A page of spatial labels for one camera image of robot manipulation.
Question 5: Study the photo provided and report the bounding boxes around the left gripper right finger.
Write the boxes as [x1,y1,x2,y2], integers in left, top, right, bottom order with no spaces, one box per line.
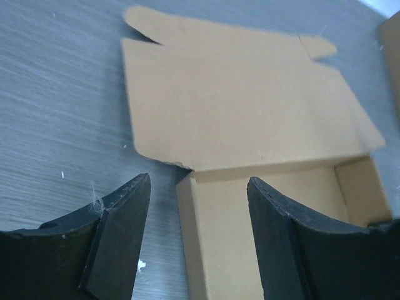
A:
[247,177,399,299]

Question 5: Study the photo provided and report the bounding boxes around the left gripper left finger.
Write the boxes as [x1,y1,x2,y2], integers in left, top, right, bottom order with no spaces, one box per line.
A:
[1,174,151,299]

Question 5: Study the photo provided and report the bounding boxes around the brown cardboard box sheet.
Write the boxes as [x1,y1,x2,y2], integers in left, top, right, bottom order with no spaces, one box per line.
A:
[122,6,394,299]

